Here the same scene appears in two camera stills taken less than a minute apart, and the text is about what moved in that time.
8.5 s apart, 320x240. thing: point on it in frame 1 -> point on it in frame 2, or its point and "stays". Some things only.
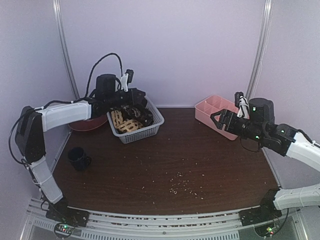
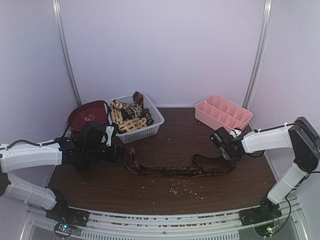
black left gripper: (133, 100) -> (114, 156)
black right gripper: (227, 121) -> (225, 155)
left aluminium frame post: (57, 9) stays
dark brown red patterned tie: (143, 117) -> (202, 165)
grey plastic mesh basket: (150, 132) stays
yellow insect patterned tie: (126, 125) stays
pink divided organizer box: (204, 109) stays
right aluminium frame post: (262, 42) stays
